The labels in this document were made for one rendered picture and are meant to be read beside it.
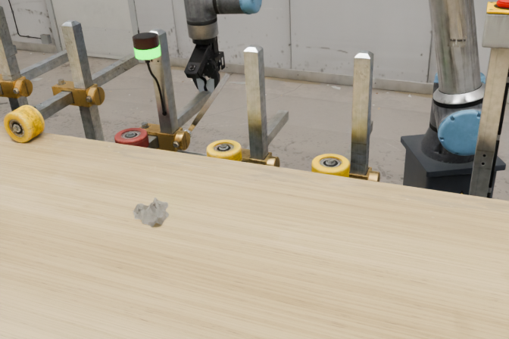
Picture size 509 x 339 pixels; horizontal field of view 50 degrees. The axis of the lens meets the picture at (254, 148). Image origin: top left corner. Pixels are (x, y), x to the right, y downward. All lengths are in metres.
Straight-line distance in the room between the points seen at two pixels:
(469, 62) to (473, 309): 0.85
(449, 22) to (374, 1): 2.35
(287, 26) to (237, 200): 3.11
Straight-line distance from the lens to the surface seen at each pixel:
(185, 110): 1.58
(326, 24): 3.99
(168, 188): 1.13
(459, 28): 1.53
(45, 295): 0.94
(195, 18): 1.61
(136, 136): 1.36
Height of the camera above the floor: 1.48
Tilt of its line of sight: 28 degrees down
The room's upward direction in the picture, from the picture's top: 3 degrees counter-clockwise
